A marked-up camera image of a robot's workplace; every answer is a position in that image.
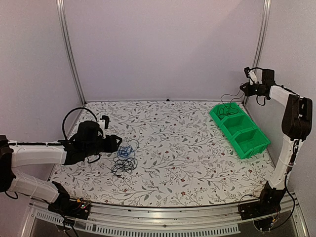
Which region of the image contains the blue cable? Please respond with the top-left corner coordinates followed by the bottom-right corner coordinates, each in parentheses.
top-left (117, 144), bottom-right (135, 159)

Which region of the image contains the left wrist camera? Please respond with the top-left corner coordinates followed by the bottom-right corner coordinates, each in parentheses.
top-left (98, 115), bottom-right (110, 138)

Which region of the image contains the front aluminium rail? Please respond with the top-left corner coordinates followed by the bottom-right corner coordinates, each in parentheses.
top-left (21, 195), bottom-right (310, 237)

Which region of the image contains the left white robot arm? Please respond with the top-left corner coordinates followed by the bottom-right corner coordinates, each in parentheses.
top-left (0, 115), bottom-right (122, 214)

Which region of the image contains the green three-compartment bin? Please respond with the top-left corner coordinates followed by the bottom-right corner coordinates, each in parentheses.
top-left (209, 102), bottom-right (271, 159)

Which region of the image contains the aluminium frame post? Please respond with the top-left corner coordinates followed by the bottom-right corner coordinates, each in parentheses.
top-left (56, 0), bottom-right (86, 105)
top-left (242, 0), bottom-right (272, 107)

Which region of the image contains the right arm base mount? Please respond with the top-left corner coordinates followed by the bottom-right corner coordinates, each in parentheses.
top-left (238, 200), bottom-right (281, 220)

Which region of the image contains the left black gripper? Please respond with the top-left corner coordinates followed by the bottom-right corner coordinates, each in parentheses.
top-left (84, 135), bottom-right (122, 158)

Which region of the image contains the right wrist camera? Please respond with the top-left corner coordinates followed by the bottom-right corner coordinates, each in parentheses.
top-left (244, 67), bottom-right (258, 85)

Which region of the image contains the floral table mat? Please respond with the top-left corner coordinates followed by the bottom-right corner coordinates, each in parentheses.
top-left (51, 101), bottom-right (274, 207)

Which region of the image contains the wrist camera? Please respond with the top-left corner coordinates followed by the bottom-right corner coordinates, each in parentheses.
top-left (98, 115), bottom-right (110, 138)
top-left (244, 67), bottom-right (258, 85)

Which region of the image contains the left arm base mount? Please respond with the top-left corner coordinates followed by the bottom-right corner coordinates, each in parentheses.
top-left (48, 197), bottom-right (91, 220)

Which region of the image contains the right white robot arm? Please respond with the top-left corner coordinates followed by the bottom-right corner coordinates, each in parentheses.
top-left (240, 67), bottom-right (313, 215)

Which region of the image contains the left aluminium frame post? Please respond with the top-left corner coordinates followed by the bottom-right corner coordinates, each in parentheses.
top-left (56, 0), bottom-right (86, 105)

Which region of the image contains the right aluminium frame post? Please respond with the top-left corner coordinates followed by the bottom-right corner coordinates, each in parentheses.
top-left (242, 0), bottom-right (272, 107)

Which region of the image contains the thin black cable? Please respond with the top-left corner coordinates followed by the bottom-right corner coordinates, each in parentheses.
top-left (217, 89), bottom-right (245, 119)

